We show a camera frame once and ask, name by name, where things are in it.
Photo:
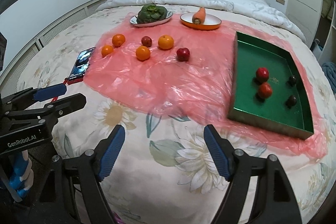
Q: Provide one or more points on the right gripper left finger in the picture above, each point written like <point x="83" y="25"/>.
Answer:
<point x="57" y="203"/>

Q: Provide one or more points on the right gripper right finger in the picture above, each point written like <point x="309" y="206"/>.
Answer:
<point x="274" y="200"/>

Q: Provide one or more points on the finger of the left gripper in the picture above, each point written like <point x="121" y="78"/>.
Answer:
<point x="16" y="108"/>
<point x="47" y="92"/>

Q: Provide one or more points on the orange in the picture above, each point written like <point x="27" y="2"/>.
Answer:
<point x="165" y="42"/>
<point x="106" y="50"/>
<point x="118" y="40"/>
<point x="143" y="53"/>

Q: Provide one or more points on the dark purple plum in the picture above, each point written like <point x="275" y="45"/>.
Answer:
<point x="292" y="80"/>
<point x="291" y="101"/>

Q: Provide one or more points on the dull red apple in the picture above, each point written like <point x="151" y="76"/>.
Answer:
<point x="264" y="90"/>
<point x="146" y="41"/>

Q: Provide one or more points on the bright red apple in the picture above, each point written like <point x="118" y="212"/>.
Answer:
<point x="262" y="74"/>

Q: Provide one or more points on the small red apple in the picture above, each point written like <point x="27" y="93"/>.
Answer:
<point x="183" y="54"/>

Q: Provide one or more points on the blue white gloved hand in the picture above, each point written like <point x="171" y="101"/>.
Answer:
<point x="22" y="178"/>

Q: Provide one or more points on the smartphone with red case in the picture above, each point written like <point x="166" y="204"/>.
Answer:
<point x="81" y="65"/>

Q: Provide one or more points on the floral bed sheet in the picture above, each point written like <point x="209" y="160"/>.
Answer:
<point x="164" y="173"/>

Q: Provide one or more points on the white radiator cover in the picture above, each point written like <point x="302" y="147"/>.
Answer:
<point x="11" y="74"/>

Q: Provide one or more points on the green rectangular tray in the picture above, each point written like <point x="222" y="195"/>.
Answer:
<point x="270" y="114"/>

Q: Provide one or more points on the pink plastic sheet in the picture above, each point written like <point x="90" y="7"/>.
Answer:
<point x="200" y="88"/>

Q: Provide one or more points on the green leafy vegetable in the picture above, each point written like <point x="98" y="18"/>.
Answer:
<point x="151" y="13"/>

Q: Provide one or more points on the blue folded towel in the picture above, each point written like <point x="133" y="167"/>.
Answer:
<point x="329" y="69"/>

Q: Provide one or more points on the carrot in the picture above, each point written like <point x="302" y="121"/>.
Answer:
<point x="199" y="16"/>

